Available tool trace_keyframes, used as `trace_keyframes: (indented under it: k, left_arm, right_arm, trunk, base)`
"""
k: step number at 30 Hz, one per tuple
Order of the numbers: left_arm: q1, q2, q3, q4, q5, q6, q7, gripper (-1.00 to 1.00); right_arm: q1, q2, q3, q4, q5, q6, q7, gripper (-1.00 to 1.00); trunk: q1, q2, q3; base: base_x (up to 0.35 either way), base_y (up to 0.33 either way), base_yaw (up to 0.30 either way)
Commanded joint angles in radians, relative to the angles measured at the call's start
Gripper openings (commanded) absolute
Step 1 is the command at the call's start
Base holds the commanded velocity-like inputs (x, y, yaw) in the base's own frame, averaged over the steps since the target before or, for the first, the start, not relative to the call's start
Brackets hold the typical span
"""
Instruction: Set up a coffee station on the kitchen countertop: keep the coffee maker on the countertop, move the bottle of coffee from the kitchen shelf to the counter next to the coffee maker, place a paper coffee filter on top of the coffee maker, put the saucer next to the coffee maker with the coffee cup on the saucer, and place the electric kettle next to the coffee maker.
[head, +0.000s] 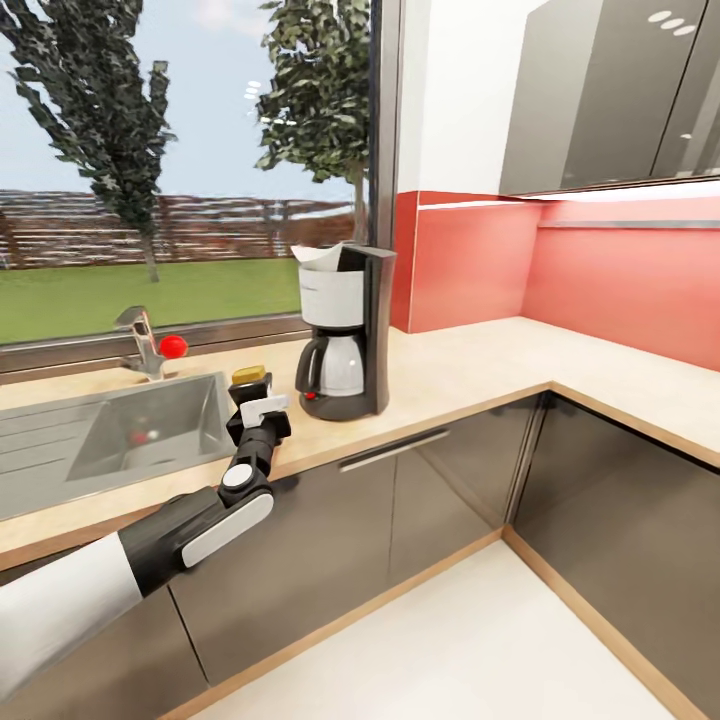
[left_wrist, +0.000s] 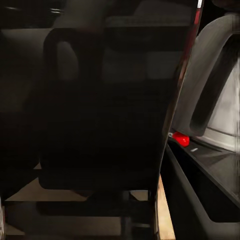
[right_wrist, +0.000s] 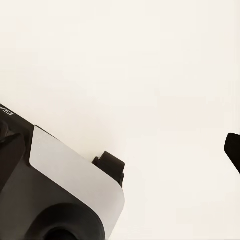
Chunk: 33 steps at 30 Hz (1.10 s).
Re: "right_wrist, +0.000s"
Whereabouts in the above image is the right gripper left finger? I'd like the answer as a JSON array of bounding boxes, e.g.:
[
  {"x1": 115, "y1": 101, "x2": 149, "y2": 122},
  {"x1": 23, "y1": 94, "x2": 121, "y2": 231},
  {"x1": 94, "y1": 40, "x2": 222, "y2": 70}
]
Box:
[{"x1": 0, "y1": 133, "x2": 26, "y2": 193}]

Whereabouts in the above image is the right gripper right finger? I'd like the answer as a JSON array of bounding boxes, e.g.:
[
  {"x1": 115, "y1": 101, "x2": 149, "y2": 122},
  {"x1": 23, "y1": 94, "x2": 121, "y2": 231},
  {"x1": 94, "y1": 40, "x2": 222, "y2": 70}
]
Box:
[{"x1": 224, "y1": 133, "x2": 240, "y2": 173}]

